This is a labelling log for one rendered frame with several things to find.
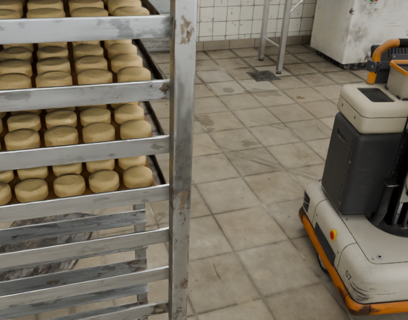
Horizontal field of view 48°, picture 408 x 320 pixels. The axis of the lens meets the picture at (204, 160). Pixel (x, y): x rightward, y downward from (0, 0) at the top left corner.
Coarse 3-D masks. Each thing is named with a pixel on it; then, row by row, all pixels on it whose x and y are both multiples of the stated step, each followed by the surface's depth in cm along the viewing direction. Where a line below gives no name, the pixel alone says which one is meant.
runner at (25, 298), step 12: (108, 276) 81; (120, 276) 81; (132, 276) 82; (144, 276) 83; (156, 276) 84; (48, 288) 78; (60, 288) 79; (72, 288) 79; (84, 288) 80; (96, 288) 81; (108, 288) 82; (0, 300) 76; (12, 300) 77; (24, 300) 78; (36, 300) 78; (48, 300) 79
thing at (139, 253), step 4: (136, 204) 126; (140, 204) 127; (144, 204) 127; (136, 208) 127; (140, 208) 127; (144, 208) 128; (140, 224) 130; (144, 224) 130; (136, 228) 130; (140, 228) 131; (144, 228) 131; (144, 248) 135; (136, 252) 135; (140, 252) 135; (144, 252) 136; (136, 256) 136; (140, 256) 136; (144, 256) 136; (140, 296) 144; (144, 296) 145; (140, 300) 145
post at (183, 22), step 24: (192, 0) 57; (192, 24) 59; (192, 48) 60; (192, 72) 62; (192, 96) 64; (192, 120) 66; (192, 144) 68; (168, 264) 83; (168, 288) 86; (168, 312) 89
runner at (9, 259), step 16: (96, 240) 76; (112, 240) 77; (128, 240) 78; (144, 240) 79; (160, 240) 80; (0, 256) 72; (16, 256) 73; (32, 256) 74; (48, 256) 74; (64, 256) 75
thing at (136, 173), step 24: (24, 168) 77; (48, 168) 81; (72, 168) 78; (96, 168) 80; (120, 168) 82; (144, 168) 79; (0, 192) 71; (24, 192) 71; (48, 192) 75; (72, 192) 73; (96, 192) 75
